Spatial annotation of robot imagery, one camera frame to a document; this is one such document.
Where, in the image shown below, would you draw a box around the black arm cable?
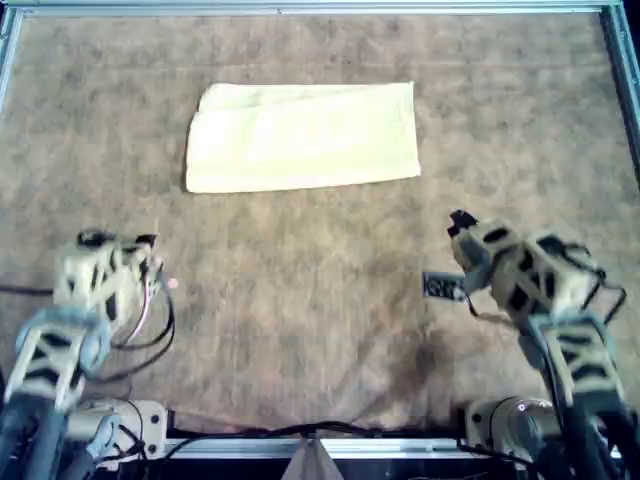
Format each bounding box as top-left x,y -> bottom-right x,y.
569,242 -> 629,326
0,283 -> 54,296

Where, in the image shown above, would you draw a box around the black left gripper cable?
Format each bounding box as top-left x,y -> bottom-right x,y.
82,269 -> 176,384

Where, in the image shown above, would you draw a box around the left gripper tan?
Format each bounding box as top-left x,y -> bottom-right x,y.
54,229 -> 162,334

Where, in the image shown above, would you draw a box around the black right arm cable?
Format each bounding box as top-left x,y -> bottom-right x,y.
569,242 -> 629,326

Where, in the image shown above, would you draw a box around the black camera cable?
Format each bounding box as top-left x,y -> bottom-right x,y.
462,292 -> 516,324

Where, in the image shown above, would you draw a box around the grey camera bracket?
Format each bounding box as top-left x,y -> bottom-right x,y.
462,259 -> 496,299

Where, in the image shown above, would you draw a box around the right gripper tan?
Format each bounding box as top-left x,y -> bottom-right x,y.
448,208 -> 606,326

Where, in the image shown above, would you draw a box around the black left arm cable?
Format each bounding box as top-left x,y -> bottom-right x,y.
0,283 -> 54,296

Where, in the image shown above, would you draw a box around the pink left gripper cable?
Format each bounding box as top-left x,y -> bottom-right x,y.
122,279 -> 156,346

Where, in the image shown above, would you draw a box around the grey camera post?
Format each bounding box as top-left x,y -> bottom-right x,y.
282,437 -> 346,480

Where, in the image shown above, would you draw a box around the pale yellow terry cloth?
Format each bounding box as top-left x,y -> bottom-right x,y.
184,80 -> 422,195

